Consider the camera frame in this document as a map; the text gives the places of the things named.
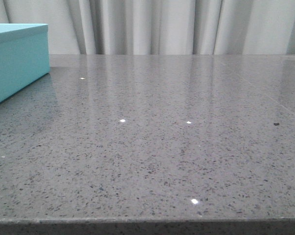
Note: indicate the turquoise blue box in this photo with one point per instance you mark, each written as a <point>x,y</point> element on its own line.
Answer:
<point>24,56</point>

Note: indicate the grey pleated curtain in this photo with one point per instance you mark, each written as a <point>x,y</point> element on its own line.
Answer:
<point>171,27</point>

